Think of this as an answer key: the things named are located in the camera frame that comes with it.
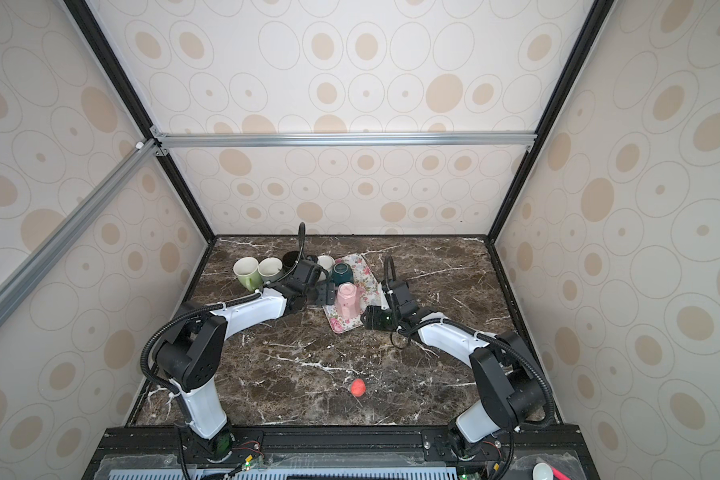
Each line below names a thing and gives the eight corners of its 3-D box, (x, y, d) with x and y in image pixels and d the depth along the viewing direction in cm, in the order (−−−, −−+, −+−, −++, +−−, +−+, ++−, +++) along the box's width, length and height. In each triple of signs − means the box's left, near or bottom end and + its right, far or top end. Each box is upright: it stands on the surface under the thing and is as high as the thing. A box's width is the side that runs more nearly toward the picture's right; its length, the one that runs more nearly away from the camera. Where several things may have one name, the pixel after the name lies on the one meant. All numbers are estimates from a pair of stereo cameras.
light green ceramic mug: (239, 282, 108) (229, 264, 100) (257, 270, 112) (248, 252, 104) (256, 300, 103) (247, 283, 95) (274, 287, 107) (267, 269, 99)
